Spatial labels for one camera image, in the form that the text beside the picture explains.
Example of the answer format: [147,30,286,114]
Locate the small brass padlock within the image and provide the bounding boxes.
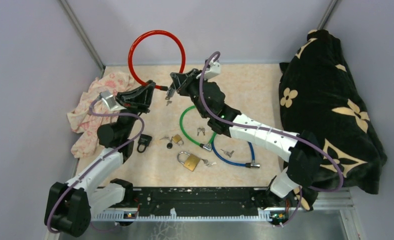
[172,134,184,146]

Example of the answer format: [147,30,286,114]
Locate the black cable lock head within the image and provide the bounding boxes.
[136,134,153,153]

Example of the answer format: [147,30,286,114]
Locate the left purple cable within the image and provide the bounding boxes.
[46,98,146,234]

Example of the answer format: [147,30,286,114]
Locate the blue cable lock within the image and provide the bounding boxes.
[210,141,261,169]

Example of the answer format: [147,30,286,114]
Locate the pink patterned cloth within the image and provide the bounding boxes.
[67,71,135,159]

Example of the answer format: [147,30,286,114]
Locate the red cable lock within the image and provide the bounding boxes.
[127,30,187,100]

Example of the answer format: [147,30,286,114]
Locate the purple cable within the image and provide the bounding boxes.
[46,98,146,234]
[198,50,345,228]

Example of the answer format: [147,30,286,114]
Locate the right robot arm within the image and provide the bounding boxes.
[168,68,323,206]

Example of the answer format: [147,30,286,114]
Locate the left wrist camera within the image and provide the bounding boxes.
[99,90,126,112]

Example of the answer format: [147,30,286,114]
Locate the large brass padlock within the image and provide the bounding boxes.
[176,151,201,172]

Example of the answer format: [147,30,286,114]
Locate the green lock key pair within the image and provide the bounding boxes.
[197,127,206,136]

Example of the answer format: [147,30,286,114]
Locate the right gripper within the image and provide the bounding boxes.
[170,69,209,120]

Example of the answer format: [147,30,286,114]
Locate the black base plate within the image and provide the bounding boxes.
[103,186,301,219]

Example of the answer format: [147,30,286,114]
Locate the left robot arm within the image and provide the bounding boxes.
[44,80,156,237]

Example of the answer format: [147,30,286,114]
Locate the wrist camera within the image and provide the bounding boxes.
[99,90,126,112]
[203,59,221,81]

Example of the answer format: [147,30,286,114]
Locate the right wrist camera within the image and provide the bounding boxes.
[203,59,221,81]

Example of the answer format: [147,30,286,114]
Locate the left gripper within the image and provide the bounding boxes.
[115,81,157,139]

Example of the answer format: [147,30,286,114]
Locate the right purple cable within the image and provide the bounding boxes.
[198,50,345,228]

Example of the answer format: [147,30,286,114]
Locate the silver key bunch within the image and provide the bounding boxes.
[200,158,217,167]

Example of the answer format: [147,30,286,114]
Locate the black floral blanket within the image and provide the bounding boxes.
[278,29,388,211]

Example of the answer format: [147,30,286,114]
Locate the black-headed key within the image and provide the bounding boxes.
[166,140,173,149]

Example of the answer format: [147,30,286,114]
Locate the green cable lock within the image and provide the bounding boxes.
[179,105,217,152]

